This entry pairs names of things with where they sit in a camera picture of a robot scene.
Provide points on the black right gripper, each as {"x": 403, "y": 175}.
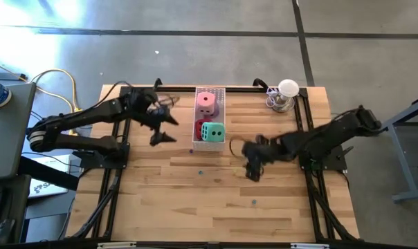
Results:
{"x": 261, "y": 150}

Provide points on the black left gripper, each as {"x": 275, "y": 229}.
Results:
{"x": 145, "y": 103}

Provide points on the large green foam die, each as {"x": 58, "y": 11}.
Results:
{"x": 212, "y": 133}

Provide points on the large pink foam die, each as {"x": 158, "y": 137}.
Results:
{"x": 206, "y": 102}

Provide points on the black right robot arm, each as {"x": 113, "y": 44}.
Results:
{"x": 326, "y": 135}

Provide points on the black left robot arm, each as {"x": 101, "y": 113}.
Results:
{"x": 84, "y": 115}

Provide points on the large red foam die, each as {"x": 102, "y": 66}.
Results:
{"x": 198, "y": 129}

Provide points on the white perforated basket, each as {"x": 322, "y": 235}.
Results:
{"x": 209, "y": 147}

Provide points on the white mushroom lamp brass base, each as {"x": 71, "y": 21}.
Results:
{"x": 288, "y": 88}

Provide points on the white printed box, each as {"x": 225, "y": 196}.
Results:
{"x": 46, "y": 186}

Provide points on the grey side desk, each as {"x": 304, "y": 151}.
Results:
{"x": 8, "y": 138}

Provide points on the dark computer desk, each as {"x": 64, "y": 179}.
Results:
{"x": 15, "y": 207}

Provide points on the grey computer mouse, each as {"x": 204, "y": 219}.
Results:
{"x": 3, "y": 231}

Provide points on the black aluminium table frame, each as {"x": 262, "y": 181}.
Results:
{"x": 181, "y": 89}

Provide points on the silver aluminium bracket strip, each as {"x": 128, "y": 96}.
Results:
{"x": 309, "y": 246}
{"x": 115, "y": 245}

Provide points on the grey metal desk frame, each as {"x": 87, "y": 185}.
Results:
{"x": 401, "y": 159}

